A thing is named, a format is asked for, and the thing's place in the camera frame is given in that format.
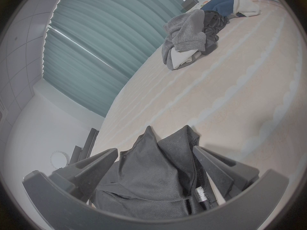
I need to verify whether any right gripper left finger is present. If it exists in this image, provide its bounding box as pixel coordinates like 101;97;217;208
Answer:
49;148;118;202

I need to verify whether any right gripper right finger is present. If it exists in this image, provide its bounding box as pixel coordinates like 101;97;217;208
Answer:
193;146;260;198

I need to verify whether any black polo shirt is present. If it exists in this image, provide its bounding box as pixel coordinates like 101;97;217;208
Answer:
90;125;219;219

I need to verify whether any bed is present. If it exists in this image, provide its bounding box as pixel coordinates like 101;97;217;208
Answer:
89;0;305;207

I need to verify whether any pile of clothes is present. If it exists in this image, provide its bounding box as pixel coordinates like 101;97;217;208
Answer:
161;0;261;71

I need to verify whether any black chest of drawers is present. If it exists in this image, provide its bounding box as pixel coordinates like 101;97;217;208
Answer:
82;128;99;159

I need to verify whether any round white mirror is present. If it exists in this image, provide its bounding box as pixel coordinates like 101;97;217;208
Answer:
50;152;67;168

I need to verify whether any blue-green curtain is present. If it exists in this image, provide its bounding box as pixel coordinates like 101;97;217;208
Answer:
49;0;190;78
42;29;130;118

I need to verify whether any grey bedside table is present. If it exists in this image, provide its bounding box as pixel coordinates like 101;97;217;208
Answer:
181;0;197;12

